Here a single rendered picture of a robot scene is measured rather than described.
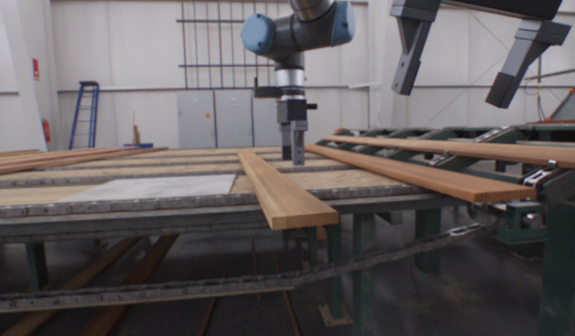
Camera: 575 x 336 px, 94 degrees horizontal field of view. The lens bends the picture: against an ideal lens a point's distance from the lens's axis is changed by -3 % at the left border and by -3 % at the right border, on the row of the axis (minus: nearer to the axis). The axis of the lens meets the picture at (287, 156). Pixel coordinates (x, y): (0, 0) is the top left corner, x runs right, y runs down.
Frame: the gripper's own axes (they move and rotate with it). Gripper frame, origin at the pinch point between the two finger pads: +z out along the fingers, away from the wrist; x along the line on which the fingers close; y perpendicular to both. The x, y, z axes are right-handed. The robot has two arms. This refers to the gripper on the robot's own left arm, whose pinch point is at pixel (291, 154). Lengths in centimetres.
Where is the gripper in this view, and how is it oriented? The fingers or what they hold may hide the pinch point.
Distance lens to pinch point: 70.7
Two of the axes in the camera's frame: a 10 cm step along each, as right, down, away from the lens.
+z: 0.3, 10.0, 0.9
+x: -2.1, -0.8, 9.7
